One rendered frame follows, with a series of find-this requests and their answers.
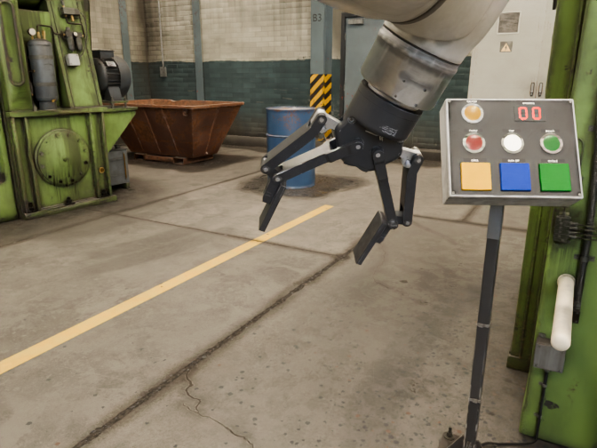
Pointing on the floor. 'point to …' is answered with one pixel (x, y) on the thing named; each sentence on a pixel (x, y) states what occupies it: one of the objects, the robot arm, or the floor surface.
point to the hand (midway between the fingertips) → (314, 235)
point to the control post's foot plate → (457, 441)
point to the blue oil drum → (276, 132)
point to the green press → (58, 111)
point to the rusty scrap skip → (179, 129)
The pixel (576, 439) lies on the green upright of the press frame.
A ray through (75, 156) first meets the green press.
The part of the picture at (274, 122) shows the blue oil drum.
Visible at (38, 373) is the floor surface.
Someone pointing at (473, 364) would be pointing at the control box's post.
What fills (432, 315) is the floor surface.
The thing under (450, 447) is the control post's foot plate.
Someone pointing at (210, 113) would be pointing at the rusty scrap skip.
